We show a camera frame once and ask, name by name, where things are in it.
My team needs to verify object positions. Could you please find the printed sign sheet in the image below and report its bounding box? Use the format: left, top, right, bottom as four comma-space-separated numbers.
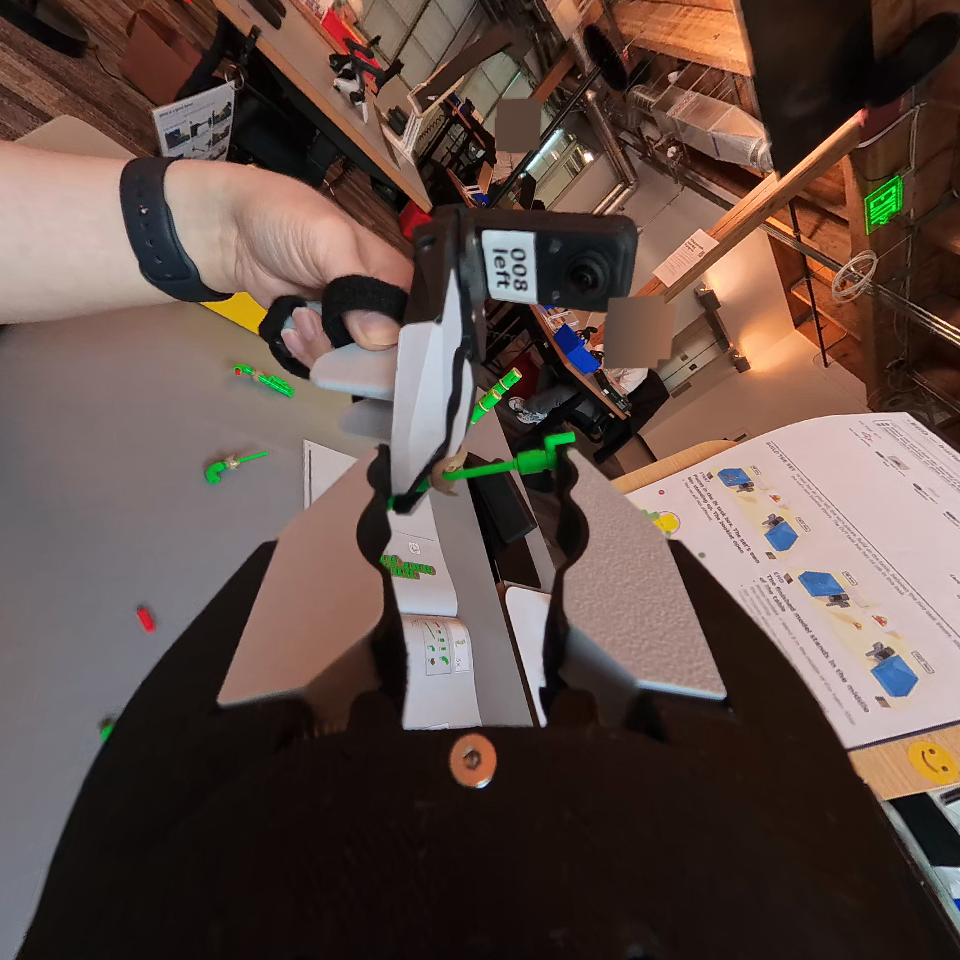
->
152, 81, 238, 163

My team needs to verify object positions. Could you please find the green lego stem assembly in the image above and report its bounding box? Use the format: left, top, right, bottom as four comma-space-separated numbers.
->
386, 430, 579, 513

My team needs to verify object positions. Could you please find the green curved lego piece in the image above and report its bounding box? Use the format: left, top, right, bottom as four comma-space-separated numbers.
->
203, 449, 270, 486

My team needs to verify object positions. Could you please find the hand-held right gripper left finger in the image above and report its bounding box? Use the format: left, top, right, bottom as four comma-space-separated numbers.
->
217, 446, 408, 727

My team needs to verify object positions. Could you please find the yellow smiley sticker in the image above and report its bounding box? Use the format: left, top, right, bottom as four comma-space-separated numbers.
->
906, 741, 960, 786

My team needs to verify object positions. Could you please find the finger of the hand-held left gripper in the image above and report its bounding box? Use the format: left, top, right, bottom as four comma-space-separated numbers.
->
388, 266, 471, 513
448, 351, 480, 470

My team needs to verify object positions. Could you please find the coiled white cable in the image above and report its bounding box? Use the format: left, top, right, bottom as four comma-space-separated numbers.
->
831, 249, 880, 303

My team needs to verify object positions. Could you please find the person's left hand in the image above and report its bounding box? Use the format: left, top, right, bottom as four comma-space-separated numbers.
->
165, 157, 415, 370

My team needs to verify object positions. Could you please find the small black box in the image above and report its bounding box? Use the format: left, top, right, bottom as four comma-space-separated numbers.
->
471, 471, 539, 546

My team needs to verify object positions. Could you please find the lego instruction booklet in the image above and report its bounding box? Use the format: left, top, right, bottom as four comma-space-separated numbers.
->
303, 438, 543, 731

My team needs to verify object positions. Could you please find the black wrist band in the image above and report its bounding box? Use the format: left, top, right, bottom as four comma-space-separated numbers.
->
118, 155, 236, 304

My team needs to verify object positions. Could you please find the laminated task instruction sheet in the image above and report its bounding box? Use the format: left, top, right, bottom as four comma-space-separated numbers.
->
621, 411, 960, 751

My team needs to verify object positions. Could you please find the brown cardboard box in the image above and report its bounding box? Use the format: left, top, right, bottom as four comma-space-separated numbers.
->
122, 9, 205, 107

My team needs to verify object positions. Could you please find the silver air duct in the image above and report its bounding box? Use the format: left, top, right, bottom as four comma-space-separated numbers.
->
628, 81, 775, 175

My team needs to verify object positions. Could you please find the person's left forearm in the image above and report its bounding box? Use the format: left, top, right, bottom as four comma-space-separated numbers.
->
0, 141, 162, 325

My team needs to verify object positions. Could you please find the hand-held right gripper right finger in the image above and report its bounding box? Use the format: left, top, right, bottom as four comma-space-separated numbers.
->
542, 448, 729, 708

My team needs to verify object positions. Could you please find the long wooden table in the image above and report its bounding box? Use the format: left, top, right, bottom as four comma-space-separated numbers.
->
212, 0, 434, 213

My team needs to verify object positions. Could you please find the green lego bamboo segment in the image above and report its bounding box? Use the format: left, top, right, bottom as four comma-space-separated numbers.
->
469, 366, 525, 429

